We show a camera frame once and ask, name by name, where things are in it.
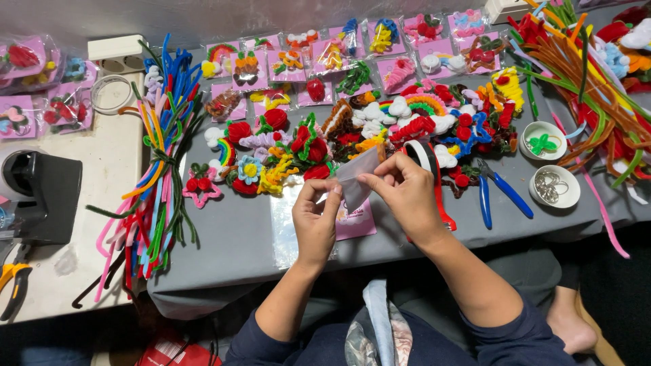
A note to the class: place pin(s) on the person's left hand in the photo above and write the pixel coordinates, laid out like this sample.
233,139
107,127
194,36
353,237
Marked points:
313,228

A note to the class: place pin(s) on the person's right hand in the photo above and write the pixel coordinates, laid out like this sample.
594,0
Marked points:
412,203

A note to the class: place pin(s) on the small clear plastic bag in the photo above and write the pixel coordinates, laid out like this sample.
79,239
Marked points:
356,170

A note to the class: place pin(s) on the stack of clear plastic sleeves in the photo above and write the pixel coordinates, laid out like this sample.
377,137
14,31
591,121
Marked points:
285,223

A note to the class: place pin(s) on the red tape dispenser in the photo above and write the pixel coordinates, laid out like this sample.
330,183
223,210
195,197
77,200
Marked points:
440,198

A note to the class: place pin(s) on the pink backing card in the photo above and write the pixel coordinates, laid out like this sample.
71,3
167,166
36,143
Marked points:
356,226

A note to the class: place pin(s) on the grey table cloth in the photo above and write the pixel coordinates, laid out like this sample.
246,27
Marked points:
239,239

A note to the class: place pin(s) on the pile of pipe cleaner charms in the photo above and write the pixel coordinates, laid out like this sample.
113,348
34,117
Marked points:
422,127

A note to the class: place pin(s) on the light blue cloth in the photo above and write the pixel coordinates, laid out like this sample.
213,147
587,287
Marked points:
379,325

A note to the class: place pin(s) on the white bowl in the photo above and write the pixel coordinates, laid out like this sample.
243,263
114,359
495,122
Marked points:
569,195
529,150

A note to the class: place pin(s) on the heap of metal key rings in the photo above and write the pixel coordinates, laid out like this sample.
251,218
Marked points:
548,185

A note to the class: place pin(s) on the green clover charm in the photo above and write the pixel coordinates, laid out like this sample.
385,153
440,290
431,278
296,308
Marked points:
543,143

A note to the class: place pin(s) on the rows of packaged charms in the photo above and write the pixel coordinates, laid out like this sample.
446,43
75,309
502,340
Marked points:
356,56

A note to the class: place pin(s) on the tied bundle of pipe cleaners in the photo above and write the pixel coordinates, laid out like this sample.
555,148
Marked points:
162,152

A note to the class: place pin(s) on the person's dark blue top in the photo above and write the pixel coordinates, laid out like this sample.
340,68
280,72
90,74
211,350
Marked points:
508,348

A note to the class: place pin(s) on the long pink pipe cleaner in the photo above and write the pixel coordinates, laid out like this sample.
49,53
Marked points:
595,203

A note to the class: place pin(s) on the red packet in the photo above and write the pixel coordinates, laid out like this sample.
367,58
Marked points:
173,353

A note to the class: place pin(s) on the person's foot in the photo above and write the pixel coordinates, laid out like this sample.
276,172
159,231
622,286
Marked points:
569,325

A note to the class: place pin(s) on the loose heap of pipe cleaners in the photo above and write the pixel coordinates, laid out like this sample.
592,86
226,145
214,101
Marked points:
595,96

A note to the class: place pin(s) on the white box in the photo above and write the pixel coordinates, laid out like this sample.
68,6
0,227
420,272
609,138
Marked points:
503,10

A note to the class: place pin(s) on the black pipe cleaner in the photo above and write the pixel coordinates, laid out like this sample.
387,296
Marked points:
99,284

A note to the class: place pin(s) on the clear tape roll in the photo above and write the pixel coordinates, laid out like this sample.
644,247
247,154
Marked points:
96,96

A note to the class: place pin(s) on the black desk tape dispenser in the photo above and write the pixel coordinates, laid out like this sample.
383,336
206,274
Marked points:
51,203

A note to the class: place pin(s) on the white power strip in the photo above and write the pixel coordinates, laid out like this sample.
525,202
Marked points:
114,53

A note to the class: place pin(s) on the yellow black pliers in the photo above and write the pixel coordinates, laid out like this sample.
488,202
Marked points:
15,284

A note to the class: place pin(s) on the heap of bagged charms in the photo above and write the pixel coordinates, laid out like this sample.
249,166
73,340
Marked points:
30,91

